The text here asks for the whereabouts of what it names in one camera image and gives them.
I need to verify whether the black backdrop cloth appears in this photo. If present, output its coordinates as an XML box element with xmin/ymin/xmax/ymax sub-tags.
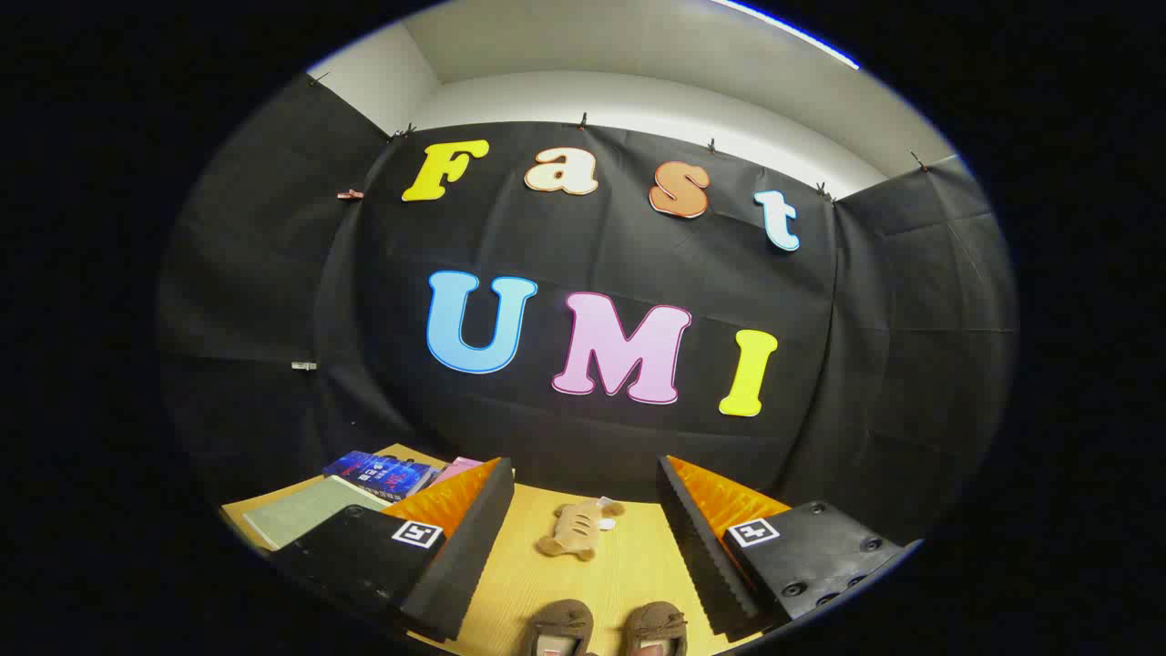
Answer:
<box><xmin>155</xmin><ymin>73</ymin><xmax>1019</xmax><ymax>548</ymax></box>

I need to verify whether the dark blue book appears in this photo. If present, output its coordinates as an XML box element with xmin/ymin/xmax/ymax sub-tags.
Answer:
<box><xmin>323</xmin><ymin>451</ymin><xmax>440</xmax><ymax>503</ymax></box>

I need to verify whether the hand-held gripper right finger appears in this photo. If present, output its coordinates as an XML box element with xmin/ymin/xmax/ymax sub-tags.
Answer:
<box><xmin>656</xmin><ymin>456</ymin><xmax>921</xmax><ymax>639</ymax></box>

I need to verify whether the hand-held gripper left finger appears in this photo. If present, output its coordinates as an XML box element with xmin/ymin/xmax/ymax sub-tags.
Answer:
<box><xmin>270</xmin><ymin>457</ymin><xmax>516</xmax><ymax>642</ymax></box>

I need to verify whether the brown fuzzy shoe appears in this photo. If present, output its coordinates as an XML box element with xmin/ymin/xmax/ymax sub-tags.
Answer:
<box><xmin>623</xmin><ymin>601</ymin><xmax>689</xmax><ymax>656</ymax></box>
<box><xmin>521</xmin><ymin>599</ymin><xmax>595</xmax><ymax>656</ymax></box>

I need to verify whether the cream storage box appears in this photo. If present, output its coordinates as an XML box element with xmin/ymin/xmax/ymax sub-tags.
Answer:
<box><xmin>241</xmin><ymin>476</ymin><xmax>393</xmax><ymax>551</ymax></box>

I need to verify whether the tan bread plush toy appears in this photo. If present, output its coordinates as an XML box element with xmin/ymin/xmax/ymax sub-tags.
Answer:
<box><xmin>536</xmin><ymin>497</ymin><xmax>626</xmax><ymax>561</ymax></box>

